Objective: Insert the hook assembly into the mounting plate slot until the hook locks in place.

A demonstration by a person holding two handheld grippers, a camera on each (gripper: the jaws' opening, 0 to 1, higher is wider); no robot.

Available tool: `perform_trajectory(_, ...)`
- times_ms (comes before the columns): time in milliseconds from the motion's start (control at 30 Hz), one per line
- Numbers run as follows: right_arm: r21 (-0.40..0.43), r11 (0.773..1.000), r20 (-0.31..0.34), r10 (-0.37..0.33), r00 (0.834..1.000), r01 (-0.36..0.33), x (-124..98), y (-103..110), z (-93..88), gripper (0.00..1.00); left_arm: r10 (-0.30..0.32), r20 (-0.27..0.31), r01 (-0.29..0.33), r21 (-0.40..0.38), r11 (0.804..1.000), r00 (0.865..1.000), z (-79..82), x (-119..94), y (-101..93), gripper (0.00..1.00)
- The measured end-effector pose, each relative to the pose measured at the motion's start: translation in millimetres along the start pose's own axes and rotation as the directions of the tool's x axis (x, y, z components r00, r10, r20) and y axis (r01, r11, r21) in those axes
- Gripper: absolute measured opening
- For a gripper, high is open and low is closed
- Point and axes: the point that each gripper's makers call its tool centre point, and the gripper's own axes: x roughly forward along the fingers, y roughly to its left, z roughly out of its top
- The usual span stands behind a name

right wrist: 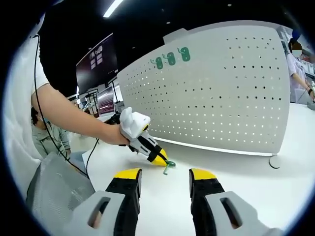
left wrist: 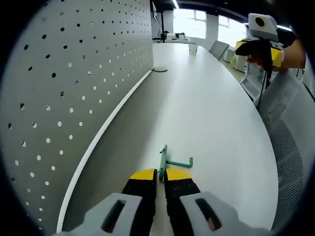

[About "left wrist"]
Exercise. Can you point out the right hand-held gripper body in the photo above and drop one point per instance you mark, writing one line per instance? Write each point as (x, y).
(268, 30)

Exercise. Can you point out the person's right hand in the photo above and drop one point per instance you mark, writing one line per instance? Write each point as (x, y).
(256, 62)

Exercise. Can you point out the green hook assembly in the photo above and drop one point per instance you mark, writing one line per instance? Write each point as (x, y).
(163, 162)

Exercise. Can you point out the white paper cup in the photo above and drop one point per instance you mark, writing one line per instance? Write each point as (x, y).
(193, 50)

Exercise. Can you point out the grey mesh office chair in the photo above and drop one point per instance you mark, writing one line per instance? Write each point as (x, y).
(288, 137)
(217, 50)

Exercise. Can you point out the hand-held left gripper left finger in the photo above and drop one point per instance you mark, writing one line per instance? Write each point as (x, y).
(145, 196)

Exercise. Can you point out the monitor on black stand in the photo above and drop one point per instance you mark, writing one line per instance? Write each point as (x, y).
(163, 24)

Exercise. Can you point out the white perforated mounting plate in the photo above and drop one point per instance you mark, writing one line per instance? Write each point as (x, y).
(103, 49)

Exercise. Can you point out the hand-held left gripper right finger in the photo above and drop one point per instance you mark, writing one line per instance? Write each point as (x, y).
(177, 196)

